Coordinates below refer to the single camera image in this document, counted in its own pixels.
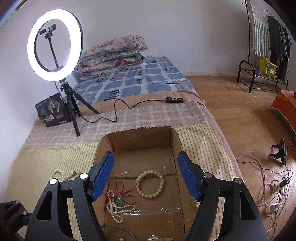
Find pearl necklace with jade pendant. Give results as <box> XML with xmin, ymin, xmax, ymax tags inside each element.
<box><xmin>105</xmin><ymin>180</ymin><xmax>138</xmax><ymax>224</ymax></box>

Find cream bead bracelet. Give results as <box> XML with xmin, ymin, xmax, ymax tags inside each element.
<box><xmin>135</xmin><ymin>170</ymin><xmax>165</xmax><ymax>199</ymax></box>

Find blue bangle bracelet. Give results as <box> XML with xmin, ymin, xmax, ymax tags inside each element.
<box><xmin>101</xmin><ymin>226</ymin><xmax>137</xmax><ymax>241</ymax></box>

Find yellow striped blanket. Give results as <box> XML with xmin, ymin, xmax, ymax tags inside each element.
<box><xmin>6</xmin><ymin>121</ymin><xmax>238</xmax><ymax>211</ymax></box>

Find open cardboard box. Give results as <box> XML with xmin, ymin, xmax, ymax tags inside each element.
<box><xmin>93</xmin><ymin>126</ymin><xmax>197</xmax><ymax>240</ymax></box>

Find beige plaid blanket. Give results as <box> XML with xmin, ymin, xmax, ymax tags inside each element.
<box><xmin>23</xmin><ymin>89</ymin><xmax>241</xmax><ymax>176</ymax></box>

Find black snack bag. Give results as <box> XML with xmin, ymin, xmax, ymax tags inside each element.
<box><xmin>35</xmin><ymin>93</ymin><xmax>72</xmax><ymax>127</ymax></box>

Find black tripod stand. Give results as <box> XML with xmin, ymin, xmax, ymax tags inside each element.
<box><xmin>60</xmin><ymin>79</ymin><xmax>99</xmax><ymax>137</ymax></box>

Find small black tripod on floor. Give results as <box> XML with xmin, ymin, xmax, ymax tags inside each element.
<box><xmin>269</xmin><ymin>138</ymin><xmax>288</xmax><ymax>166</ymax></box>

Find blue patterned mattress sheet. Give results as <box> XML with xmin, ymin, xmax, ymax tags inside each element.
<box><xmin>73</xmin><ymin>56</ymin><xmax>195</xmax><ymax>104</ymax></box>

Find black clothes rack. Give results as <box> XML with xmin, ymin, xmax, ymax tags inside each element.
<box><xmin>236</xmin><ymin>1</ymin><xmax>292</xmax><ymax>93</ymax></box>

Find folded floral quilt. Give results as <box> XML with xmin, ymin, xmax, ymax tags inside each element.
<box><xmin>75</xmin><ymin>35</ymin><xmax>147</xmax><ymax>76</ymax></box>

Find yellow box on rack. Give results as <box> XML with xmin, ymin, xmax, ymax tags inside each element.
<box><xmin>259</xmin><ymin>58</ymin><xmax>277</xmax><ymax>79</ymax></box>

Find striped hanging towel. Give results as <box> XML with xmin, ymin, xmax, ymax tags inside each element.
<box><xmin>246</xmin><ymin>0</ymin><xmax>270</xmax><ymax>59</ymax></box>

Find black phone holder clamp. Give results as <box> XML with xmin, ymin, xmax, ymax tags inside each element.
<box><xmin>39</xmin><ymin>24</ymin><xmax>56</xmax><ymax>39</ymax></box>

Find dark hanging clothes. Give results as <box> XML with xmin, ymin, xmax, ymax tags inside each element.
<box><xmin>267</xmin><ymin>16</ymin><xmax>292</xmax><ymax>81</ymax></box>

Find black cable with remote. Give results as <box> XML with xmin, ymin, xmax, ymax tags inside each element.
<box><xmin>54</xmin><ymin>81</ymin><xmax>206</xmax><ymax>123</ymax></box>

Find power strip with cables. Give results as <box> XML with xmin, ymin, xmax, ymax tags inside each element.
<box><xmin>236</xmin><ymin>151</ymin><xmax>293</xmax><ymax>236</ymax></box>

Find white ring light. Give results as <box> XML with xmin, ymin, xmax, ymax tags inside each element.
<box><xmin>27</xmin><ymin>9</ymin><xmax>83</xmax><ymax>84</ymax></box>

